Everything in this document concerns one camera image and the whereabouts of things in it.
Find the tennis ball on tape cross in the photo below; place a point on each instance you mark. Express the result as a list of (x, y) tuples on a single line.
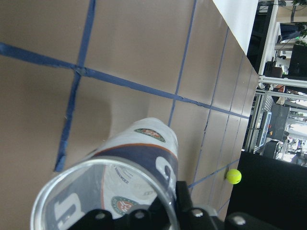
[(233, 176)]

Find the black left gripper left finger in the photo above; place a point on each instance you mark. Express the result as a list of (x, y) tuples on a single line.
[(97, 219)]

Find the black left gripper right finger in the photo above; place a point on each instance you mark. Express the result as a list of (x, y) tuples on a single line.
[(188, 216)]

